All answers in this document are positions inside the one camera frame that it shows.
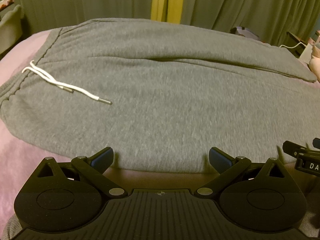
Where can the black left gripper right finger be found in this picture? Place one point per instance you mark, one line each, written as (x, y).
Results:
(259, 197)

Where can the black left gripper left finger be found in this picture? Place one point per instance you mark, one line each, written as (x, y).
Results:
(61, 197)

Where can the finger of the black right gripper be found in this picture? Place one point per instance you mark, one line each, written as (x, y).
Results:
(292, 148)

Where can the grey sweatpants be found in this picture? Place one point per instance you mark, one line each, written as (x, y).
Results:
(175, 91)

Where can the pink bed blanket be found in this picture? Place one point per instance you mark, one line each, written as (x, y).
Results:
(19, 159)

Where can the beige pillow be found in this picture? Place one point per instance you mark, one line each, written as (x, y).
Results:
(314, 65)

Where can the dark bag with white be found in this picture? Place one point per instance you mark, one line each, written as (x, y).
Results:
(245, 32)

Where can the grey green curtain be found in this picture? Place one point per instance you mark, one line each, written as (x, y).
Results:
(270, 19)

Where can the grey chair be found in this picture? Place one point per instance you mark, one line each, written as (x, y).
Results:
(11, 29)

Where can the yellow curtain strip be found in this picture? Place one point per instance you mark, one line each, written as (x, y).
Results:
(167, 11)

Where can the white drawstring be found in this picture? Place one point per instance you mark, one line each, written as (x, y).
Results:
(64, 86)

